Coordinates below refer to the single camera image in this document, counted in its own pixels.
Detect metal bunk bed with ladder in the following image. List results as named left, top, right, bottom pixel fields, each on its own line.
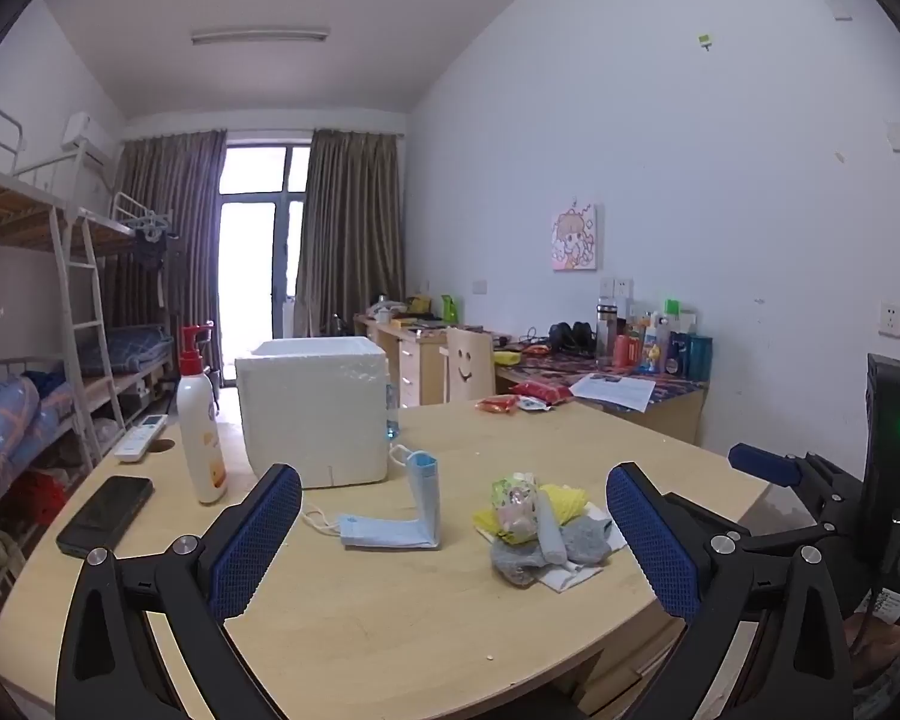
left=0, top=90, right=136, bottom=616

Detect wooden desk with drawers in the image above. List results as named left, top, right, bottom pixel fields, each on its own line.
left=354, top=313, right=512, bottom=407

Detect white lotion bottle red pump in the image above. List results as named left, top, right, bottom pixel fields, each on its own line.
left=175, top=322, right=228, bottom=505

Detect red snack packet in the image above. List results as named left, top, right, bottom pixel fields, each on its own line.
left=510, top=380, right=575, bottom=403

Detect blue face mask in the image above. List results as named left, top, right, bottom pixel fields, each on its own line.
left=390, top=444, right=444, bottom=548
left=300, top=506, right=440, bottom=551

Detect black folding chair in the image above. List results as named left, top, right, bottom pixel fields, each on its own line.
left=195, top=319, right=224, bottom=392

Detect white foam tube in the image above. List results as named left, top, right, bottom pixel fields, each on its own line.
left=536, top=491, right=572, bottom=568

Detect printed paper sheet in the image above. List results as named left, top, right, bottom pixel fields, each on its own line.
left=568, top=373, right=657, bottom=413

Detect brown curtain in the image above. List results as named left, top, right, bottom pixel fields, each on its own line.
left=112, top=130, right=227, bottom=383
left=294, top=127, right=407, bottom=338

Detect black phone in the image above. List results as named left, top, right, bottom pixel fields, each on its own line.
left=56, top=475, right=155, bottom=560

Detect red plastic bag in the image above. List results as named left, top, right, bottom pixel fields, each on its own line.
left=7, top=469, right=70, bottom=527

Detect pink cartoon wall poster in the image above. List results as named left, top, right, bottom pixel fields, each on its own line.
left=551, top=202, right=598, bottom=272

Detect blue plaid bedding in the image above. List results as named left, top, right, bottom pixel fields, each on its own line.
left=75, top=324, right=175, bottom=376

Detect ceiling tube light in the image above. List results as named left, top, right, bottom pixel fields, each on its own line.
left=190, top=26, right=329, bottom=47

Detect white remote control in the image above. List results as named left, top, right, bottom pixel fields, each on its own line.
left=114, top=414, right=169, bottom=464

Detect white air conditioner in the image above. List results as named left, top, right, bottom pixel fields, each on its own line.
left=62, top=112, right=114, bottom=166

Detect white foam box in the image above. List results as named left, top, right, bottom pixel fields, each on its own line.
left=235, top=337, right=391, bottom=491

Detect white cloth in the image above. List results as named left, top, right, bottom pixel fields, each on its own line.
left=476, top=517, right=620, bottom=595

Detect desk with patterned cover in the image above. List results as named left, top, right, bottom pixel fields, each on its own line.
left=495, top=341, right=710, bottom=447

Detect grey sock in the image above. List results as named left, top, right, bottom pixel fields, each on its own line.
left=491, top=516, right=614, bottom=587

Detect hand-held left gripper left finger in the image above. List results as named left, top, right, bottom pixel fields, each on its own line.
left=55, top=463, right=305, bottom=720

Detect cluster of toiletry bottles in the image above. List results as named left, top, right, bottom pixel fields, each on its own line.
left=613, top=298, right=714, bottom=380

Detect glass balcony door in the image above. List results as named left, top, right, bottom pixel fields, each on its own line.
left=214, top=139, right=313, bottom=342

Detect yellow foam net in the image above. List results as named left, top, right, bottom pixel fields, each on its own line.
left=472, top=484, right=590, bottom=541

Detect wooden chair with smiley face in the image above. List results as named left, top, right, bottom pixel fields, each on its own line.
left=440, top=326, right=496, bottom=406

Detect blue orange quilt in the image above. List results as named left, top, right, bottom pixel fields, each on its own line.
left=0, top=373, right=77, bottom=505

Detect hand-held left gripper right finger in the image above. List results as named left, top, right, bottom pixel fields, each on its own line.
left=606, top=463, right=856, bottom=720

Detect person's right hand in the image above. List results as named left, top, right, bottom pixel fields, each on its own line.
left=844, top=607, right=900, bottom=691

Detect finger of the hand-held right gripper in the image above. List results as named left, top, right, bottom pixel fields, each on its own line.
left=727, top=442, right=869, bottom=520
left=670, top=493, right=869, bottom=572

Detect black headphones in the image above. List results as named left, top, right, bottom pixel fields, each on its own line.
left=547, top=321, right=596, bottom=354

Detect clear crinkled plastic bag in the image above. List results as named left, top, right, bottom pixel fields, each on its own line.
left=491, top=469, right=545, bottom=541

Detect clear water bottle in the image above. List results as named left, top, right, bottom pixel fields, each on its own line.
left=596, top=298, right=618, bottom=365

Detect dark hanging clothes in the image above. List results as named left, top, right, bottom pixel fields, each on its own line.
left=131, top=214, right=182, bottom=265

